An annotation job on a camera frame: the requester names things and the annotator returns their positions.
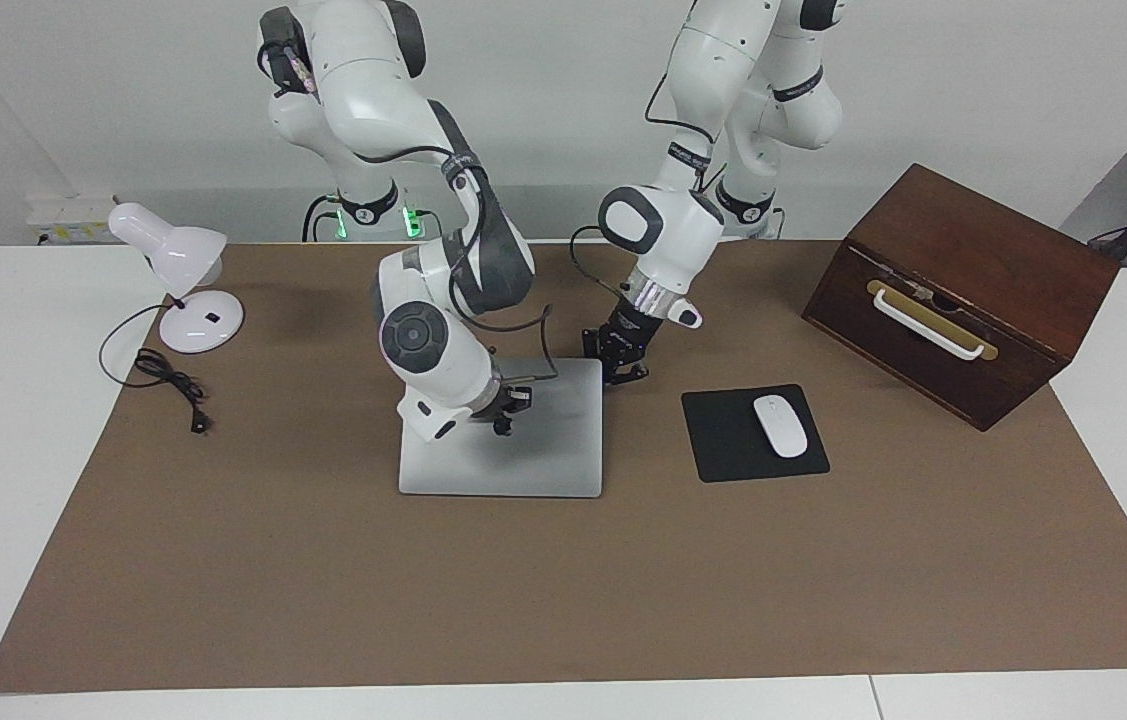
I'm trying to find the white computer mouse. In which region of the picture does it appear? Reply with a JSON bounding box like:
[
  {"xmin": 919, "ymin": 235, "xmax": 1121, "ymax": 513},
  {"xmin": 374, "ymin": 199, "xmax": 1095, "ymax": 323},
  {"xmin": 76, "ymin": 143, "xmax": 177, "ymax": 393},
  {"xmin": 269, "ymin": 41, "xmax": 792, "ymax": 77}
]
[{"xmin": 753, "ymin": 395, "xmax": 810, "ymax": 459}]

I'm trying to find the black right base cable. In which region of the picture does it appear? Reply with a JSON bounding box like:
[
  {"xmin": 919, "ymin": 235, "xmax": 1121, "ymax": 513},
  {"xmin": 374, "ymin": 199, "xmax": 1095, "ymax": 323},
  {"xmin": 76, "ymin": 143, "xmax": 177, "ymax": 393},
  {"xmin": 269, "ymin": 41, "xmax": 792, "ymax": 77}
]
[{"xmin": 301, "ymin": 193, "xmax": 339, "ymax": 243}]

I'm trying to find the white desk lamp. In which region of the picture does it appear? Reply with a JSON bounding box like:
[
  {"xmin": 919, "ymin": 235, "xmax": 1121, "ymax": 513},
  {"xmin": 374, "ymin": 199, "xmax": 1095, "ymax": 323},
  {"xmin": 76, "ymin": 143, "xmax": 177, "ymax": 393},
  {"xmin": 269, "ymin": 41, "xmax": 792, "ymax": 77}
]
[{"xmin": 107, "ymin": 202, "xmax": 246, "ymax": 355}]

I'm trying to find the white wall power strip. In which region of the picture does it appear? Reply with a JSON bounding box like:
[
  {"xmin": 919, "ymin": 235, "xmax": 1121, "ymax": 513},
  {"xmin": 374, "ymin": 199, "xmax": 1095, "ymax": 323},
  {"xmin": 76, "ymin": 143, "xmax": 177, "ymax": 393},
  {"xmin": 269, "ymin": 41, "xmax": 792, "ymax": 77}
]
[{"xmin": 26, "ymin": 195, "xmax": 116, "ymax": 246}]

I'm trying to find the white box handle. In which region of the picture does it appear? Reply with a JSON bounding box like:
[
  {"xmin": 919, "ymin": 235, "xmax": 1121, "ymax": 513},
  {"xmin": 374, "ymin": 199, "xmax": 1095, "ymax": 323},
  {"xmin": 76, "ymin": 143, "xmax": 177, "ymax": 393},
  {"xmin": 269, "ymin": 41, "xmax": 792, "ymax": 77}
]
[{"xmin": 872, "ymin": 288, "xmax": 986, "ymax": 361}]

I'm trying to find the silver laptop computer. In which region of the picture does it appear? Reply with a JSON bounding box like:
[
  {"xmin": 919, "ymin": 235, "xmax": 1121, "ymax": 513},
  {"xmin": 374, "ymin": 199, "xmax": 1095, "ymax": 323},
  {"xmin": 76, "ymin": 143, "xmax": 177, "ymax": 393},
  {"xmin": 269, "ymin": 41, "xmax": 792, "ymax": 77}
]
[{"xmin": 398, "ymin": 358, "xmax": 605, "ymax": 499}]

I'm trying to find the black lamp power cable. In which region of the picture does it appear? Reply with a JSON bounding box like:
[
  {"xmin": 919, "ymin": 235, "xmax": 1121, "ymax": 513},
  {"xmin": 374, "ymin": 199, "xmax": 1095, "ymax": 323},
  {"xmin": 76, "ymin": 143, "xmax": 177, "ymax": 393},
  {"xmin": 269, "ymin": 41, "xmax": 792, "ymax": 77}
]
[{"xmin": 99, "ymin": 303, "xmax": 214, "ymax": 436}]

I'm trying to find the black mouse pad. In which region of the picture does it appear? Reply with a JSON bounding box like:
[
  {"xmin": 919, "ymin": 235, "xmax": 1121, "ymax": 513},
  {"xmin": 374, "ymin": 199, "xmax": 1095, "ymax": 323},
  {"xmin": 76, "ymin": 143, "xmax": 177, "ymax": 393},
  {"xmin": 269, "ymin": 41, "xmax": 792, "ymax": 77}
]
[{"xmin": 681, "ymin": 384, "xmax": 831, "ymax": 484}]

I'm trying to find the gold handle backplate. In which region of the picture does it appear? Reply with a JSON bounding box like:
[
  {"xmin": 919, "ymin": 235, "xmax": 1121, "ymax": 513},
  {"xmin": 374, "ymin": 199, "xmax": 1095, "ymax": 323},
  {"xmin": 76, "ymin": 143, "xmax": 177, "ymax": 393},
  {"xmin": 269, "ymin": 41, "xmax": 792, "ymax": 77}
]
[{"xmin": 866, "ymin": 279, "xmax": 1000, "ymax": 362}]

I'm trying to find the brown table mat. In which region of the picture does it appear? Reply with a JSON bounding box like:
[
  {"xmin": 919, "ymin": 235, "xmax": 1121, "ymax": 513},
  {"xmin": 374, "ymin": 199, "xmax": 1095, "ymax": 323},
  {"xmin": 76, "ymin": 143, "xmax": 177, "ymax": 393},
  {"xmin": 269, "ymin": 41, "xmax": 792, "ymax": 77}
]
[{"xmin": 0, "ymin": 240, "xmax": 1127, "ymax": 694}]

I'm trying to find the dark brown wooden box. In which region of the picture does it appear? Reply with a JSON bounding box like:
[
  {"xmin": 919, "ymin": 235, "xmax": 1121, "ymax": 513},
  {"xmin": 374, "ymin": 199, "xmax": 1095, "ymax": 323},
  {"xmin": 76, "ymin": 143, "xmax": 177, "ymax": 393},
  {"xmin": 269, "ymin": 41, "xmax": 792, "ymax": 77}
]
[{"xmin": 801, "ymin": 163, "xmax": 1122, "ymax": 432}]

